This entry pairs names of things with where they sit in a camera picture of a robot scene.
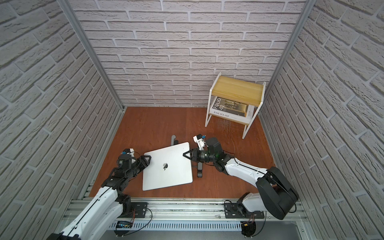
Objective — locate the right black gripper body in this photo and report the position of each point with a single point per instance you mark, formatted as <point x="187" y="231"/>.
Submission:
<point x="193" y="154"/>

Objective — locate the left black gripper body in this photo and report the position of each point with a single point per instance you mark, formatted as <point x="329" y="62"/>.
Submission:
<point x="137" y="162"/>

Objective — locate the silver laptop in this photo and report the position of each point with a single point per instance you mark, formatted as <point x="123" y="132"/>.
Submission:
<point x="168" y="167"/>

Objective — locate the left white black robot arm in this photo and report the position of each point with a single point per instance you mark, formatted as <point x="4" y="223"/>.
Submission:
<point x="109" y="203"/>

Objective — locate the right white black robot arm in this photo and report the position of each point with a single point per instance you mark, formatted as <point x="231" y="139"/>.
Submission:
<point x="275" y="193"/>

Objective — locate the grey folding laptop stand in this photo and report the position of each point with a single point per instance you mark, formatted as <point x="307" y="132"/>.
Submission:
<point x="174" y="141"/>

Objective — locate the Folio 02 book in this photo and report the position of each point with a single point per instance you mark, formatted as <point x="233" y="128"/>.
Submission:
<point x="232" y="110"/>

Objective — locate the left green circuit board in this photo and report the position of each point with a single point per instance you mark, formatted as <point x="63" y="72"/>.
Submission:
<point x="124" y="225"/>

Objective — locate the white wooden side shelf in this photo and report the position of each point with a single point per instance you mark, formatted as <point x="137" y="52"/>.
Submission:
<point x="239" y="91"/>

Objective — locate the right round black circuit board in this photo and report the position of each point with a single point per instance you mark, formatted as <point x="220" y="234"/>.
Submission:
<point x="248" y="229"/>

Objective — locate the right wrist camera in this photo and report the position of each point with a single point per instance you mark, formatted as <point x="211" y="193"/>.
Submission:
<point x="200" y="140"/>

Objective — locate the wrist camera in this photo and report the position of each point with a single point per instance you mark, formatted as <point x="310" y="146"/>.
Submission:
<point x="200" y="140"/>
<point x="129" y="151"/>

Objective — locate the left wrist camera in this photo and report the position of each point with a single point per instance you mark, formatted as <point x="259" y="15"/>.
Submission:
<point x="129" y="151"/>

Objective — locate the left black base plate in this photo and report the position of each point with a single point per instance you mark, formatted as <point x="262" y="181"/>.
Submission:
<point x="134" y="210"/>

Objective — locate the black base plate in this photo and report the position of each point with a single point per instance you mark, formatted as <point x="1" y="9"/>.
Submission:
<point x="134" y="210"/>
<point x="233" y="211"/>

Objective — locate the aluminium rail frame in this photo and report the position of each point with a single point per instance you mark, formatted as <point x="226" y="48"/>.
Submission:
<point x="167" y="214"/>

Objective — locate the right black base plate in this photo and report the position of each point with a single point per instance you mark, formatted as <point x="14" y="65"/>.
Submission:
<point x="233" y="211"/>

